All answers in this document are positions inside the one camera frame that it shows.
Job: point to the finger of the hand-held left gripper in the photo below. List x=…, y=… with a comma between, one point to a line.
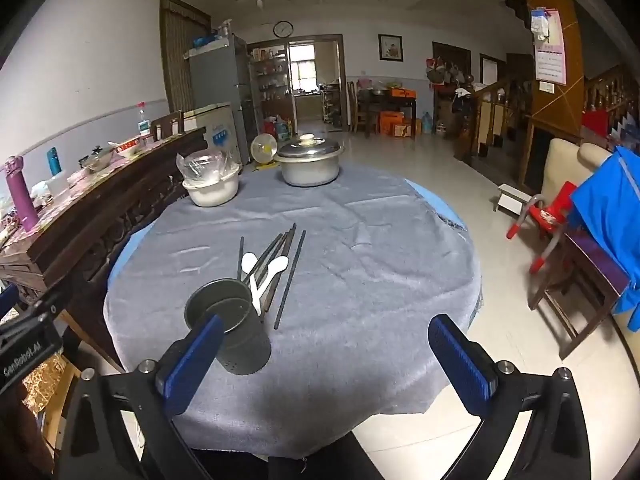
x=42, y=307

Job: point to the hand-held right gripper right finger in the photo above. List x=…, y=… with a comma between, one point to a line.
x=459, y=362

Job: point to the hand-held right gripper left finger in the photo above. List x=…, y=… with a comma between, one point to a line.
x=192, y=362

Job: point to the metal perforated utensil holder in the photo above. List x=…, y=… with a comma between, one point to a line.
x=245, y=347

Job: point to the white plastic spoon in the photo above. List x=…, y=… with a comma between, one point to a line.
x=279, y=264
x=256, y=302
x=248, y=262

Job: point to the dark chopstick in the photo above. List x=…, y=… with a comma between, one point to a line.
x=290, y=280
x=240, y=260

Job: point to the bundle of dark chopsticks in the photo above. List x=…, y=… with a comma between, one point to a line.
x=280, y=255

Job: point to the person's left forearm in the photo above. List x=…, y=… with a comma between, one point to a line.
x=20, y=435

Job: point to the wooden stool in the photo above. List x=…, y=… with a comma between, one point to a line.
x=50, y=385

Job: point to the carved wooden sideboard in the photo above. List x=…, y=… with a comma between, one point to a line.
x=100, y=220

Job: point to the purple water bottle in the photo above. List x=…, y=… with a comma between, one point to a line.
x=21, y=195

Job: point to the teal water bottle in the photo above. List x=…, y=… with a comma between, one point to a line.
x=53, y=162

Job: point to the grey tablecloth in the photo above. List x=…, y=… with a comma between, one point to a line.
x=350, y=260

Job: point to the small lidded steel pot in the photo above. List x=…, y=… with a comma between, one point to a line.
x=96, y=160

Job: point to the dark wooden chair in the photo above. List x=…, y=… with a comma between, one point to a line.
x=590, y=270

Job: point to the light blue table cover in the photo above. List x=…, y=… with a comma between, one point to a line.
x=435, y=200

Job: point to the white plastic basin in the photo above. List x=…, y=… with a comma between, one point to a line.
x=210, y=192

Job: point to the white step stool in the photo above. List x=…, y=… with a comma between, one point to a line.
x=512, y=200

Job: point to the red plastic chair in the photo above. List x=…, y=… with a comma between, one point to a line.
x=552, y=215

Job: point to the white bowl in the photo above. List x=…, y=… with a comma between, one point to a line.
x=129, y=150

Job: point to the clear plastic bag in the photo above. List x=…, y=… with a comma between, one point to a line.
x=205, y=165

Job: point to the plastic bottle with green label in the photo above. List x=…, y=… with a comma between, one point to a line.
x=144, y=122

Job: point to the blue cloth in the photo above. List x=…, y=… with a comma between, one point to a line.
x=610, y=210

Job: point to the metal cooking pot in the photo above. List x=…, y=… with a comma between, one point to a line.
x=307, y=172

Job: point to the small white floor fan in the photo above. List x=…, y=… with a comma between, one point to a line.
x=263, y=150

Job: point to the beige sofa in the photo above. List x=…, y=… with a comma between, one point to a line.
x=565, y=165

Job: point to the white chest freezer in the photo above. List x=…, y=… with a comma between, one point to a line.
x=220, y=132

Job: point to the blue water jug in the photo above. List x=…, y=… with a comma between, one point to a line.
x=426, y=124

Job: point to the metal pot lid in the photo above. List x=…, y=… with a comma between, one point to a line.
x=310, y=147

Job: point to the orange cardboard box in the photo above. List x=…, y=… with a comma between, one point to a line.
x=392, y=122

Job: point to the blue detergent bottle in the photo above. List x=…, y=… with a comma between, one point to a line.
x=283, y=130

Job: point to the wooden stair railing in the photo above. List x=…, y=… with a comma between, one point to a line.
x=495, y=115

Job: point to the dark wooden side table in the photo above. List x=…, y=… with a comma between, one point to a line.
x=387, y=105

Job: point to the wooden pillar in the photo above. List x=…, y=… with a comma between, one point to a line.
x=550, y=105

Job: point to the rack of hanging bags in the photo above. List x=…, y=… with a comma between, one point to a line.
x=447, y=77

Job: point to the brown curtain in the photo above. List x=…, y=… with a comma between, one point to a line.
x=180, y=55

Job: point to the grey refrigerator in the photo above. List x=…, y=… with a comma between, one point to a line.
x=217, y=75

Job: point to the wooden door frame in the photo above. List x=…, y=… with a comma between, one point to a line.
x=343, y=85

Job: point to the wall calendar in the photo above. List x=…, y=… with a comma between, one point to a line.
x=550, y=60

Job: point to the framed wall picture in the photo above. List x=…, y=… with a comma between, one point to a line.
x=390, y=48

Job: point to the round wall clock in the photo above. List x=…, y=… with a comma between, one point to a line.
x=283, y=29

